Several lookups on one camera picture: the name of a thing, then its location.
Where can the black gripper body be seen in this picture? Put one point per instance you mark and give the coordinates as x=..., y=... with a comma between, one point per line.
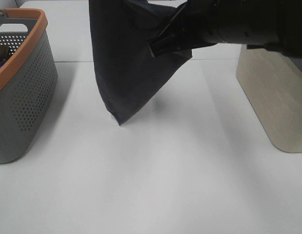
x=187, y=28

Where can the dark navy towel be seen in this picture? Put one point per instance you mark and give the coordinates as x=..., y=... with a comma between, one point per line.
x=127, y=75

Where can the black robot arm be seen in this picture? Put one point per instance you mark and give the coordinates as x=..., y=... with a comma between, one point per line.
x=274, y=25

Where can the brown towel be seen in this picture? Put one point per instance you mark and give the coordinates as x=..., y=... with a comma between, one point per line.
x=4, y=52

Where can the beige basket with grey rim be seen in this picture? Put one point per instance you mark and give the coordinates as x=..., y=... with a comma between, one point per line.
x=273, y=85

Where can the grey basket with orange rim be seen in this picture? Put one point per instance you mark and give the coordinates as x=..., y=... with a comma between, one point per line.
x=27, y=80

